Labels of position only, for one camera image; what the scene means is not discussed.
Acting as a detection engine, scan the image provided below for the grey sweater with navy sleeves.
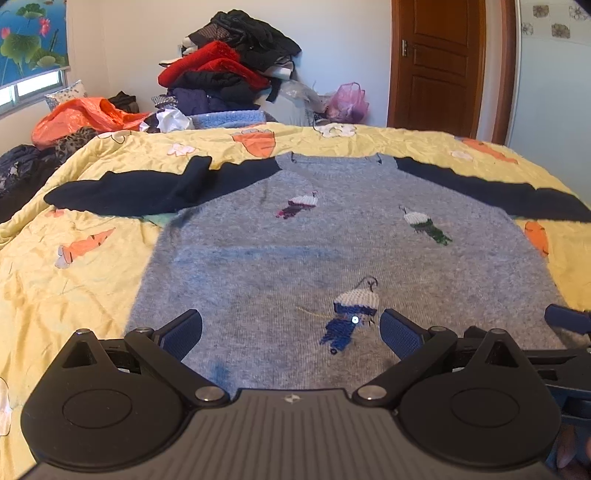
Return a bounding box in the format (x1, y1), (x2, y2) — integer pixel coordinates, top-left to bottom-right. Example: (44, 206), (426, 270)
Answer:
(46, 153), (566, 392)

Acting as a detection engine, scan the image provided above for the dark patterned clothes heap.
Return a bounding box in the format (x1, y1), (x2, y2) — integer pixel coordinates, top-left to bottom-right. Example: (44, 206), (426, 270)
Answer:
(0, 127), (98, 223)

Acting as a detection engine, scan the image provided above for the pile of dark and red clothes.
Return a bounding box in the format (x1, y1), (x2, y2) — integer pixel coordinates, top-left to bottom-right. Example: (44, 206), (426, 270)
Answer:
(152, 9), (327, 126)

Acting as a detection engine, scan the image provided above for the yellow carrot print quilt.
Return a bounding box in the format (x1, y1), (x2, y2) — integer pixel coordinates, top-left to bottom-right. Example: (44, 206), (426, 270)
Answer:
(1, 123), (590, 479)

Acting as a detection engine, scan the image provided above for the white crumpled plastic bag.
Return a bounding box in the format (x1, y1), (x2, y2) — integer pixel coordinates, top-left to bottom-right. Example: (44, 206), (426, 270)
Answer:
(139, 108), (194, 133)

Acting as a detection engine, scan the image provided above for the light blue towel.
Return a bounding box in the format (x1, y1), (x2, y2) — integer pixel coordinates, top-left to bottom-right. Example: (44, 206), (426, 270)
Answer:
(190, 110), (266, 129)

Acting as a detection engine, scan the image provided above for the orange plastic bag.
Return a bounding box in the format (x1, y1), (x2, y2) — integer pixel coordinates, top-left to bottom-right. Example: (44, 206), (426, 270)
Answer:
(31, 97), (150, 149)

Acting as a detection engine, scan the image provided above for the pink plastic bag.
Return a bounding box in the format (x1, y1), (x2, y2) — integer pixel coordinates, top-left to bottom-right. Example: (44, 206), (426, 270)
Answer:
(325, 82), (370, 124)

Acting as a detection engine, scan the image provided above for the floral pillow by window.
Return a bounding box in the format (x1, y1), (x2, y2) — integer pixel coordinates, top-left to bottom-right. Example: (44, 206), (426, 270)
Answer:
(44, 80), (88, 111)

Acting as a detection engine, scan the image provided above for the brown wooden door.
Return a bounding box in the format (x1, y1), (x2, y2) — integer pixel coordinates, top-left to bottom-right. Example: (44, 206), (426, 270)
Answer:
(387, 1), (520, 144)

